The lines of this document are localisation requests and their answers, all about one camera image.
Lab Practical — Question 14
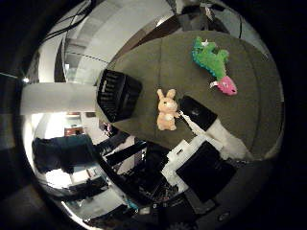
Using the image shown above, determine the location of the beige bunny plush toy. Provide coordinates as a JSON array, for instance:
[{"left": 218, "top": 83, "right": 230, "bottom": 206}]
[{"left": 155, "top": 88, "right": 182, "bottom": 132}]

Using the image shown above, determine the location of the green and pink dinosaur plush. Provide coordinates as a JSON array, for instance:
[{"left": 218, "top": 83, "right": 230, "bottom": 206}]
[{"left": 191, "top": 35, "right": 239, "bottom": 97}]

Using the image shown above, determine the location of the black mesh basket container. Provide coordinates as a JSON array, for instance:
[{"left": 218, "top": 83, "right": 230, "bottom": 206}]
[{"left": 96, "top": 68, "right": 144, "bottom": 124}]

